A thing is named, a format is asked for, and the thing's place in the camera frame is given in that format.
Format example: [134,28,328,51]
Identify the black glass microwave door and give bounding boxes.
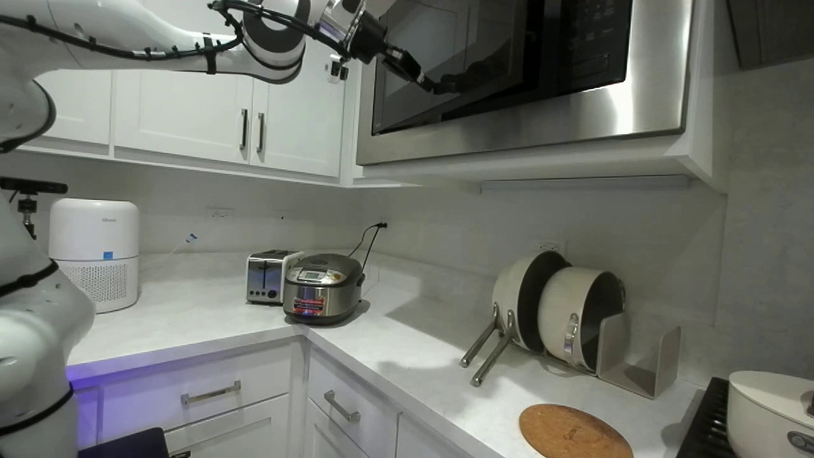
[370,0,564,138]

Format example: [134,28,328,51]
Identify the dark blue object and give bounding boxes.
[77,425,173,458]

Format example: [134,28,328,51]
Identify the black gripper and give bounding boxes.
[342,3,469,96]

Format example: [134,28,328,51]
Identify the white lower cabinet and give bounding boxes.
[72,339,306,458]
[300,340,479,458]

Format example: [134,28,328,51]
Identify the silver toaster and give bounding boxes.
[245,246,304,308]

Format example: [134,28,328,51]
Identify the dark range hood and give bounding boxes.
[727,0,814,70]

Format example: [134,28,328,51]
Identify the cream frying pan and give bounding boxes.
[457,248,572,372]

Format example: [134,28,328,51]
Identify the grey metal pan rack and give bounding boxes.
[592,312,684,402]

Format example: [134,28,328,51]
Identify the white upper cabinet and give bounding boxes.
[33,48,365,188]

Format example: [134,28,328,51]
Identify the white cabinet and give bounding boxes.
[33,48,365,188]
[300,340,479,458]
[72,339,306,458]

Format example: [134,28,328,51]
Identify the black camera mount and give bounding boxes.
[0,176,72,241]

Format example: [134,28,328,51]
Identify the white air purifier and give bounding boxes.
[47,195,143,314]

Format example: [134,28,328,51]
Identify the white lidded pot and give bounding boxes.
[726,369,814,458]

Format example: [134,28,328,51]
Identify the black stove grate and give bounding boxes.
[675,377,739,458]

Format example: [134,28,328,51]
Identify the round cork trivet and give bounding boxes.
[516,402,636,458]

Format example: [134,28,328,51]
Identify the stainless steel microwave body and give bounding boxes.
[354,0,700,168]

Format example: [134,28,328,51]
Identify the silver rice cooker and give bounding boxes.
[281,251,370,328]

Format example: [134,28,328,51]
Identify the black power cord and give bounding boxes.
[348,222,393,272]

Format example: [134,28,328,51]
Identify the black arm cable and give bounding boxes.
[0,0,351,76]

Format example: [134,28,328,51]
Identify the metal drawer handle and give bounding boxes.
[323,389,365,428]
[178,379,245,406]

